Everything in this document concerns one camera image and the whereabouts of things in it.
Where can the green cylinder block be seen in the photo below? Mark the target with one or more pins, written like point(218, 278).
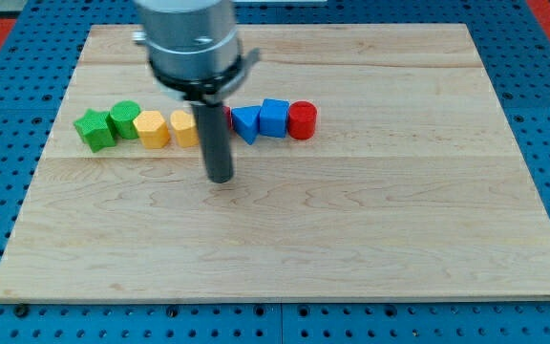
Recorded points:
point(123, 115)

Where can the blue cube block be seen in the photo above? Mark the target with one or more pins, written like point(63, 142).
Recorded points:
point(273, 118)

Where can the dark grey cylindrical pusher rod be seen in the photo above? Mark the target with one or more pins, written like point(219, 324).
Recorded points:
point(214, 139)

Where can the light wooden board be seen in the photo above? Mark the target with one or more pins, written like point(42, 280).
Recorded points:
point(413, 188)

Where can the yellow hexagon block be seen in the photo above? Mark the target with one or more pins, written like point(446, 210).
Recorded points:
point(152, 129)

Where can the yellow pentagon block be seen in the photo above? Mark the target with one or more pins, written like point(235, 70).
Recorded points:
point(185, 129)

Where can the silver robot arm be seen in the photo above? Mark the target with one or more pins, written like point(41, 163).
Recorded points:
point(196, 55)

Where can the red cylinder block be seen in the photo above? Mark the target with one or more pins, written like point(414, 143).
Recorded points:
point(302, 119)

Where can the green star block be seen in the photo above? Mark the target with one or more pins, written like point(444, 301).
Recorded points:
point(96, 129)

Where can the blue triangle block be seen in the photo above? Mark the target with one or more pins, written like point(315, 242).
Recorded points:
point(246, 122)

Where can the red block behind rod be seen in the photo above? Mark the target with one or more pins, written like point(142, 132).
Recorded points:
point(228, 116)

